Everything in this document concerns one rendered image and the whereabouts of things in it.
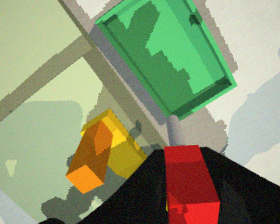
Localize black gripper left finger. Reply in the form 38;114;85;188
77;149;167;224

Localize red-headed pin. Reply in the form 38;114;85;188
165;115;220;224

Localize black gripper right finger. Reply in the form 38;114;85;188
200;147;280;224

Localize olive green ramp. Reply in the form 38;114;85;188
0;0;169;224

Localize green tray floor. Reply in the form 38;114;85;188
104;0;226;111

